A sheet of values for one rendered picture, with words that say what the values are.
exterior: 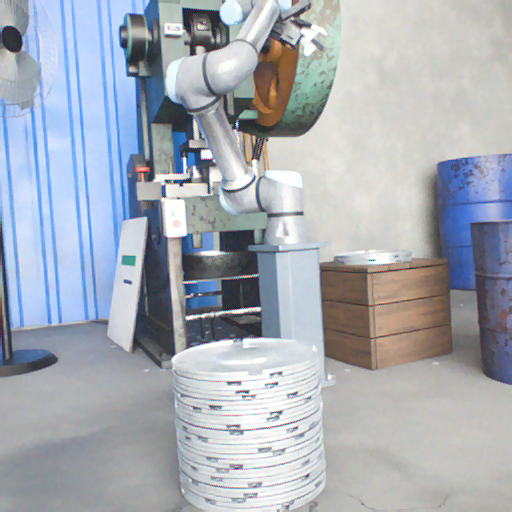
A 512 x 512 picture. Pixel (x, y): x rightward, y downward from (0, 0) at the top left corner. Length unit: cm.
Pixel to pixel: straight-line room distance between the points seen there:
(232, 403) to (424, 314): 121
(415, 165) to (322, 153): 79
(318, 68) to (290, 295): 105
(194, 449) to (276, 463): 15
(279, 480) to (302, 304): 77
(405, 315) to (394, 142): 252
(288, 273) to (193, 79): 62
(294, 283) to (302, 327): 14
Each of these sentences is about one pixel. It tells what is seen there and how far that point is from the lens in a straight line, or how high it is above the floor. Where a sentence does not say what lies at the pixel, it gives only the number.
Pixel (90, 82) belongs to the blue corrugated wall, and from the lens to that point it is 365.
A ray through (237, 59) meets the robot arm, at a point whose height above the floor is 95.
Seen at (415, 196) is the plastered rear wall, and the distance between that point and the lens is 447.
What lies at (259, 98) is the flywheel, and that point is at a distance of 290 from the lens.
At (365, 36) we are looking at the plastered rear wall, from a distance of 445.
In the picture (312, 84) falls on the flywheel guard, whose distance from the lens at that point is 242.
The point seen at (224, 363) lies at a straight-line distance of 109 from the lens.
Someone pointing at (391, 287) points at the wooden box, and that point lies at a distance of 199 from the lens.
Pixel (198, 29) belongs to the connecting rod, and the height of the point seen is 135.
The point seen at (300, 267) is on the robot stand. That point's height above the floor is 38.
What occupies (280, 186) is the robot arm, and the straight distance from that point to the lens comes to 174.
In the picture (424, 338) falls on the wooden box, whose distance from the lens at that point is 212.
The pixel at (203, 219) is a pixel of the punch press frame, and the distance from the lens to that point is 224.
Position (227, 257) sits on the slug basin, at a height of 39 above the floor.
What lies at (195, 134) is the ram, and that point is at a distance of 243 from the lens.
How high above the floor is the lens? 51
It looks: 3 degrees down
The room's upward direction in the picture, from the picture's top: 4 degrees counter-clockwise
